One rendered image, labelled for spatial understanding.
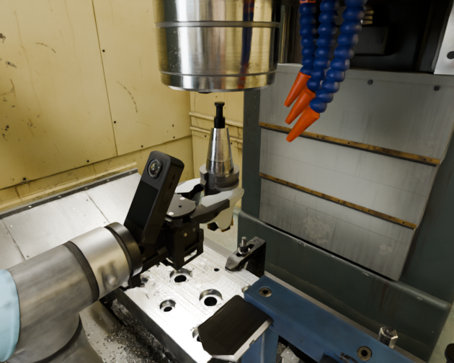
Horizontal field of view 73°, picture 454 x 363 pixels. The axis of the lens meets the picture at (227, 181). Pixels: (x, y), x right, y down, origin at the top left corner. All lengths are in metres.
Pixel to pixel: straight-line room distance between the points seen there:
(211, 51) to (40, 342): 0.34
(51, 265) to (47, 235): 1.02
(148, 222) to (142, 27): 1.28
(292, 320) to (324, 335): 0.03
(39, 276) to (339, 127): 0.70
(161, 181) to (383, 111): 0.56
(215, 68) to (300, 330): 0.29
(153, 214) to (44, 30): 1.10
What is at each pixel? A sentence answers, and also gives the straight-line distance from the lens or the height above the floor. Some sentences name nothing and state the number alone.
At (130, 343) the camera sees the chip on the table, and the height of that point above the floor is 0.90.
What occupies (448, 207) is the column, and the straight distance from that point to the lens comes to 0.87.
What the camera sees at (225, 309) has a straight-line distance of 0.36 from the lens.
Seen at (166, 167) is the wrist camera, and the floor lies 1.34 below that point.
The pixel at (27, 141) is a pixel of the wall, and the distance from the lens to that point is 1.40.
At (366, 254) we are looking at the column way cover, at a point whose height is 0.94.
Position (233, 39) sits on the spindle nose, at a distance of 0.37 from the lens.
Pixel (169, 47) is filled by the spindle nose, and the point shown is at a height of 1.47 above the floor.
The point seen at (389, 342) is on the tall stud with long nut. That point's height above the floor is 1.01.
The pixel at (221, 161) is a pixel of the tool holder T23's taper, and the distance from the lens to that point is 0.46.
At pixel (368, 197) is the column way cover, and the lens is 0.86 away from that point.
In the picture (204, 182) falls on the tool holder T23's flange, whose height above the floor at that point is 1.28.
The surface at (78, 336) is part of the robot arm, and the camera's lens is 0.41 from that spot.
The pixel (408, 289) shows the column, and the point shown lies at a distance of 0.99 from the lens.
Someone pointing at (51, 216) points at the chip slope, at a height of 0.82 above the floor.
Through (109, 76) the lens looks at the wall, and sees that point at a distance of 1.49.
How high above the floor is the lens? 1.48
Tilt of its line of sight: 25 degrees down
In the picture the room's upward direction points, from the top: straight up
